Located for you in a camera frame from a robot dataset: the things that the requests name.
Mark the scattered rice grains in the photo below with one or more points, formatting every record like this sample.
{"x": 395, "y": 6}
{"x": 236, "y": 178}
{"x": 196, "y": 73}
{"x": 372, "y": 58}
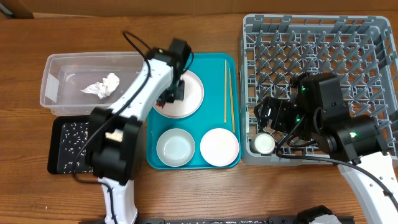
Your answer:
{"x": 73, "y": 138}

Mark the teal plastic tray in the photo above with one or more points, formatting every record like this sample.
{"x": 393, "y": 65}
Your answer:
{"x": 210, "y": 115}

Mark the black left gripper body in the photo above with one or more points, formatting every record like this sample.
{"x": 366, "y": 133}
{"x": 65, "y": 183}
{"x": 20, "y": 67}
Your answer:
{"x": 176, "y": 89}

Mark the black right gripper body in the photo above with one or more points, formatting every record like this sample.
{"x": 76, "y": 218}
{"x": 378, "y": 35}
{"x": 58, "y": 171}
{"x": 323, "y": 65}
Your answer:
{"x": 285, "y": 117}

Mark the grey bowl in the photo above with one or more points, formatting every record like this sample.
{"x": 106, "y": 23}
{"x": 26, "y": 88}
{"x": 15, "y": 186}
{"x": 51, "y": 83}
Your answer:
{"x": 175, "y": 147}

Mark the grey dish rack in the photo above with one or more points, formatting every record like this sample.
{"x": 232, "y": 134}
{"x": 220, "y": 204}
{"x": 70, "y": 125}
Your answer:
{"x": 359, "y": 49}

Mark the right wooden chopstick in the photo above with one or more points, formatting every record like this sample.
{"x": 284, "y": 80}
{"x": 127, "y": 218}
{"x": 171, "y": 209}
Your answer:
{"x": 231, "y": 101}

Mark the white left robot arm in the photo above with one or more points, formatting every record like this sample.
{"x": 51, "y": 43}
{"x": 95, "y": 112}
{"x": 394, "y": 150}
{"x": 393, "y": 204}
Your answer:
{"x": 114, "y": 148}

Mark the clear plastic bin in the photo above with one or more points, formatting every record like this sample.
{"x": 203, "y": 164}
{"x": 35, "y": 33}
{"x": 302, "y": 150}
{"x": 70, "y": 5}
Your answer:
{"x": 66, "y": 75}

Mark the white cup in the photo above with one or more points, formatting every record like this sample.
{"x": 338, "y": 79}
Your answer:
{"x": 263, "y": 143}

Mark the small white plate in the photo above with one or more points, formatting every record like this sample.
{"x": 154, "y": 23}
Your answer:
{"x": 219, "y": 147}

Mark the white napkin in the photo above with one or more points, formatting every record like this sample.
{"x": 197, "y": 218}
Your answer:
{"x": 105, "y": 88}

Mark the black tray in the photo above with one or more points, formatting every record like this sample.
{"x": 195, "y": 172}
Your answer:
{"x": 55, "y": 139}

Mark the red wrapper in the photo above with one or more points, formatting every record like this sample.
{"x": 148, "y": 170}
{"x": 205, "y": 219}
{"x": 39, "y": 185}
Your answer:
{"x": 160, "y": 103}

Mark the large white plate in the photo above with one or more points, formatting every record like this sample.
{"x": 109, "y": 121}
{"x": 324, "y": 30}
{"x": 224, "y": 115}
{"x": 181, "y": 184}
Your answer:
{"x": 193, "y": 97}

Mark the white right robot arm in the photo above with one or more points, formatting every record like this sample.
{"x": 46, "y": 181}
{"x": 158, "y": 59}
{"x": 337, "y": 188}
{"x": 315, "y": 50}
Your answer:
{"x": 318, "y": 127}

